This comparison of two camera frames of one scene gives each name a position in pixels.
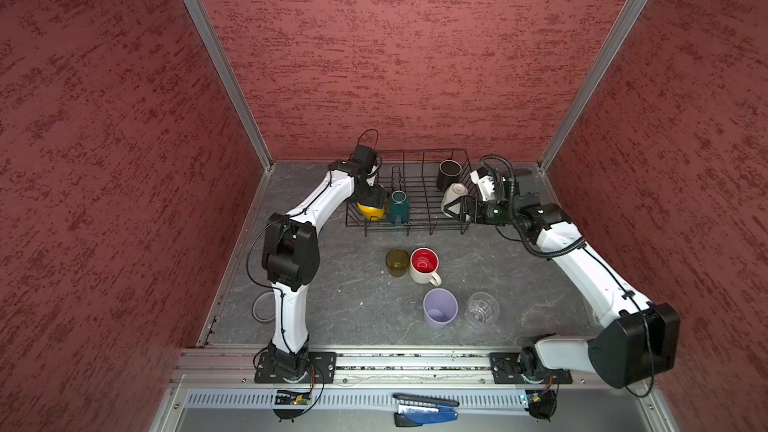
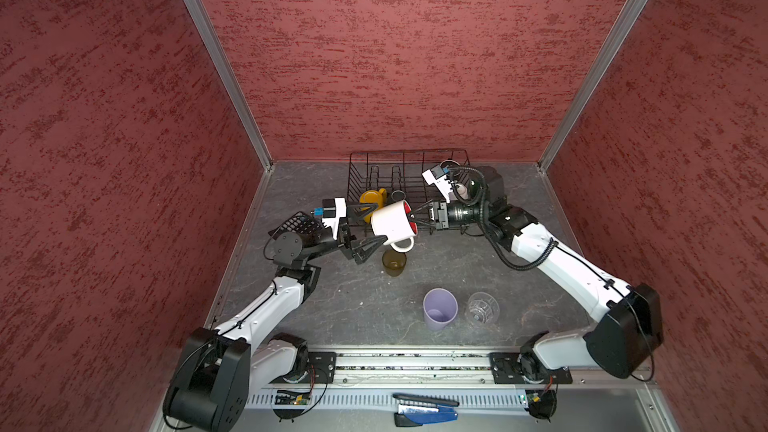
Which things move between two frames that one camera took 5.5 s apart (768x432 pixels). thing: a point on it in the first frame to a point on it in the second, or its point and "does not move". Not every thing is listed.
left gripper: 376,197 to 344,240
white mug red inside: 423,265 to 397,222
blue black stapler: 417,410 does not move
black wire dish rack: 427,189 does not move
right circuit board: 542,403 does not move
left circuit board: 288,397 does not move
